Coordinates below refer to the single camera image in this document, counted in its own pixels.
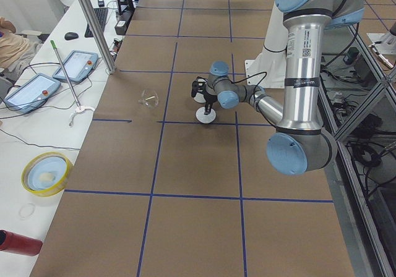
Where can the black computer box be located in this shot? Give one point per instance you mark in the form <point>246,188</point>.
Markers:
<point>123,23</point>

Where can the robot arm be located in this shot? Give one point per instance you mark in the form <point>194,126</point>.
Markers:
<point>285,82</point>

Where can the white cup lid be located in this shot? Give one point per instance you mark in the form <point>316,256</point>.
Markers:
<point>204,117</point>

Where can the far teach pendant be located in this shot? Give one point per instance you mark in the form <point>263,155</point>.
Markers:
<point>79,65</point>

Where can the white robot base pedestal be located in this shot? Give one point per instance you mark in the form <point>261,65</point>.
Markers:
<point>272,59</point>

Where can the seated person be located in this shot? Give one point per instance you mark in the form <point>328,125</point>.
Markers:
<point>16,51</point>

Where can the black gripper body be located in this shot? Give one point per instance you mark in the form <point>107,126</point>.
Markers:
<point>209,99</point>

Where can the near teach pendant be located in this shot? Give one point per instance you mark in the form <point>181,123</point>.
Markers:
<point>32,94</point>

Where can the clear plastic funnel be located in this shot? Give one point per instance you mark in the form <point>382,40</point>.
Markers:
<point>149,98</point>

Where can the aluminium frame post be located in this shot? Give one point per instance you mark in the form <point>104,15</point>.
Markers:
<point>98,35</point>

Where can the yellow tape roll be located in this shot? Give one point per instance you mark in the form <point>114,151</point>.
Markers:
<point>46,174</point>

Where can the black computer mouse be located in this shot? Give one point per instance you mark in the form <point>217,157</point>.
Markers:
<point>71,36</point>

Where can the teach pendant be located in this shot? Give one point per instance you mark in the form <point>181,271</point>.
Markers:
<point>79,65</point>
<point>32,94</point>

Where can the red bottle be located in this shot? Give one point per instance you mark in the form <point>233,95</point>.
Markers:
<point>19,244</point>

